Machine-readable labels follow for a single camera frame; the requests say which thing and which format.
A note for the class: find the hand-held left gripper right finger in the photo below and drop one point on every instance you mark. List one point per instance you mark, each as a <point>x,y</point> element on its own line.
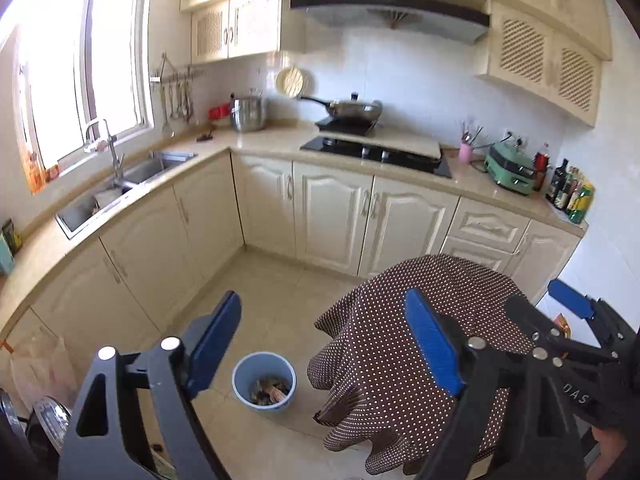
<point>432,340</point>

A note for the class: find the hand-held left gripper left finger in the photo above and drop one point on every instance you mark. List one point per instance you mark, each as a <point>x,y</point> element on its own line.
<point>212,345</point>

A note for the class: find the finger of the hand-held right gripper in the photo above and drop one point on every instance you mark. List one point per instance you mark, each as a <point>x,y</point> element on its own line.
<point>570,297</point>
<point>525,315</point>

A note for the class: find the blue plastic bin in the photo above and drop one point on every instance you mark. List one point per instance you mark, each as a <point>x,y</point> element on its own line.
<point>244,375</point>

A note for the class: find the pile of wrappers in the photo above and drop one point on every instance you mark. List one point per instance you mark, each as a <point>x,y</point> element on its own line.
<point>270,390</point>

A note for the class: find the person's right hand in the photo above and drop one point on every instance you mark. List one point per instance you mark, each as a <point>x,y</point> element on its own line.
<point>607,452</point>

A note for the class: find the gold foil box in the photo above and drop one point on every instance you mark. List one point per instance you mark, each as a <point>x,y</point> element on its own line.
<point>562,325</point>

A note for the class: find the brown dotted tablecloth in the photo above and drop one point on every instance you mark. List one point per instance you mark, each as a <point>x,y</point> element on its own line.
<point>380,320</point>

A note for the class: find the row of condiment bottles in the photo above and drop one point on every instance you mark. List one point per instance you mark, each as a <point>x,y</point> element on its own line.
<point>580,202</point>

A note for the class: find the green electric cooker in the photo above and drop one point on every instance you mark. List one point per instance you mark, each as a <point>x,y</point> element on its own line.
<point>510,167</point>

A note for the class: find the cream lower kitchen cabinets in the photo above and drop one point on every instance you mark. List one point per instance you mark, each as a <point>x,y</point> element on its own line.
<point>330,220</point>

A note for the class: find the cream kitchen cabinets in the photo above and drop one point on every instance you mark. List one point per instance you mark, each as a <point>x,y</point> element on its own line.
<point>525,55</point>
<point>330,220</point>

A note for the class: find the translucent plastic bag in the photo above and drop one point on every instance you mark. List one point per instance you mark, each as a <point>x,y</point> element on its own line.
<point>40,365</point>

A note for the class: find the steel sink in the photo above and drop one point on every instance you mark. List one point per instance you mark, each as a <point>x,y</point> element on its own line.
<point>150,167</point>

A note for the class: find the cutlery bundle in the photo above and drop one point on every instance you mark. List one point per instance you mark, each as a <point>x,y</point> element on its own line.
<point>470,135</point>

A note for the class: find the black glass gas hob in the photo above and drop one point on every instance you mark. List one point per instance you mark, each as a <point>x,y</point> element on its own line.
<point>350,147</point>

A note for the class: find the small dark object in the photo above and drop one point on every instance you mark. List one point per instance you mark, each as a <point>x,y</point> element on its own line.
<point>205,135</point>

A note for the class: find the teal box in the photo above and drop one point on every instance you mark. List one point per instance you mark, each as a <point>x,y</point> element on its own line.
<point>5,257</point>

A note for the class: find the chrome faucet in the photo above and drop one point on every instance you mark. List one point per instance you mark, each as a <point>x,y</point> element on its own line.
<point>107,145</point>

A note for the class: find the black induction cooker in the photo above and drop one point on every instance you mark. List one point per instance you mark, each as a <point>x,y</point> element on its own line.
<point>345,126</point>

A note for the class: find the red container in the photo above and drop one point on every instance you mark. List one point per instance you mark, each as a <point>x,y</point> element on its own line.
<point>218,112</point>

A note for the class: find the steel stock pot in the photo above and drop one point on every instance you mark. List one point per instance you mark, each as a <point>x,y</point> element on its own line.
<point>247,112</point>

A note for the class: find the hanging kitchen utensils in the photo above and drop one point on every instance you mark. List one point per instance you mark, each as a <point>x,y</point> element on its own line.
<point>175,105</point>

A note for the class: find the cream upper kitchen cabinets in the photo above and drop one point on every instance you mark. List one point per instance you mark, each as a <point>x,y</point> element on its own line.
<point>525,55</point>

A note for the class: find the wok with lid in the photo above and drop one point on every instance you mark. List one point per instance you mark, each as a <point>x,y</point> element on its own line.
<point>350,107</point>

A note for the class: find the orange packet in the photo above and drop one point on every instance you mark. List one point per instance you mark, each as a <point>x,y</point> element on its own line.
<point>32,172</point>

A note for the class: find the round bamboo lid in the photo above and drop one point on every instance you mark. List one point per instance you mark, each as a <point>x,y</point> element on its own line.
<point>291,82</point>

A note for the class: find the kitchen window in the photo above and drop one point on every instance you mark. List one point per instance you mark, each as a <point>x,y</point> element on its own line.
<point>55,60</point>

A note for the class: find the grey range hood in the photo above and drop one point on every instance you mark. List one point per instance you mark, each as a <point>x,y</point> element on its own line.
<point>390,10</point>

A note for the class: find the white wall socket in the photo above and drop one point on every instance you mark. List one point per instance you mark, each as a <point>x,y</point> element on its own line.
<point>515,137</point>

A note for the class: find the wall utensil rail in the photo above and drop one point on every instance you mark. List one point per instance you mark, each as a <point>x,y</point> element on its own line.
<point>175,76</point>

